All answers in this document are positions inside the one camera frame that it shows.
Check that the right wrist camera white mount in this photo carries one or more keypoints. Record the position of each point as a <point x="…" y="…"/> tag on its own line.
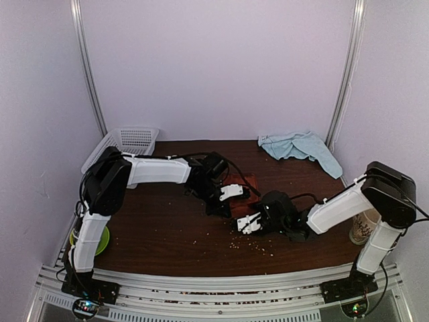
<point x="248" y="224"/>

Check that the green plate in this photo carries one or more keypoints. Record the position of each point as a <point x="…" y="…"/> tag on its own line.
<point x="102" y="245"/>

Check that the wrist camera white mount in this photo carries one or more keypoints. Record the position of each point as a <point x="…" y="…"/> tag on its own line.
<point x="248" y="224"/>
<point x="229" y="191"/>

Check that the left round circuit board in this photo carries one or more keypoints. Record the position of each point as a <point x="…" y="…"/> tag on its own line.
<point x="85" y="308"/>

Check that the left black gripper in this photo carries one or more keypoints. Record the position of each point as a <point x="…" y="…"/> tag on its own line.
<point x="218" y="210"/>

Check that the rust brown towel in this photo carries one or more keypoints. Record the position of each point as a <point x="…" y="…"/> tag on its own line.
<point x="240" y="206"/>

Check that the aluminium front rail frame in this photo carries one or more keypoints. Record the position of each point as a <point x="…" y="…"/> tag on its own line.
<point x="277" y="297"/>

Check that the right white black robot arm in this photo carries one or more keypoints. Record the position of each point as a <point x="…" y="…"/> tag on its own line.
<point x="389" y="192"/>

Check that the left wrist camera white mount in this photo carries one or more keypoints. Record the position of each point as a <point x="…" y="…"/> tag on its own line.
<point x="229" y="191"/>

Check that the right aluminium corner post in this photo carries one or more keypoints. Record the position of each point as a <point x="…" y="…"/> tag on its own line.
<point x="351" y="58"/>

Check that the patterned paper cup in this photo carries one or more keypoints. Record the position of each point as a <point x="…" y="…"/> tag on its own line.
<point x="363" y="225"/>

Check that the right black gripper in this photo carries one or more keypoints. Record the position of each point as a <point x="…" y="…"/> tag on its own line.
<point x="259" y="206"/>

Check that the round circuit board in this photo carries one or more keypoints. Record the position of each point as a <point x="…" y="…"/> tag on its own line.
<point x="355" y="309"/>
<point x="85" y="308"/>

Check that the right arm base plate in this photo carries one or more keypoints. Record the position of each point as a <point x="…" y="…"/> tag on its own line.
<point x="343" y="289"/>

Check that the white perforated plastic basket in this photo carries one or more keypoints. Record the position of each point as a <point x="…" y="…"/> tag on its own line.
<point x="132" y="140"/>

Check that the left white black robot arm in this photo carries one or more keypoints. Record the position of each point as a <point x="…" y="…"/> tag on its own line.
<point x="103" y="186"/>

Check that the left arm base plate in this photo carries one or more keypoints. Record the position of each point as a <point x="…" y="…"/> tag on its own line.
<point x="95" y="290"/>

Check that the light blue towel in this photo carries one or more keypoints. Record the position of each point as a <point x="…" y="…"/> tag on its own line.
<point x="301" y="146"/>

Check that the right round circuit board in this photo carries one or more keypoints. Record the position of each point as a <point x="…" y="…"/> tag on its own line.
<point x="355" y="309"/>

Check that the aluminium corner post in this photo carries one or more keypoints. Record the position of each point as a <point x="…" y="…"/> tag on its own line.
<point x="89" y="80"/>
<point x="351" y="58"/>

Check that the left aluminium corner post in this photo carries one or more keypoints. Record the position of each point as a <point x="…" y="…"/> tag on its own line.
<point x="89" y="80"/>

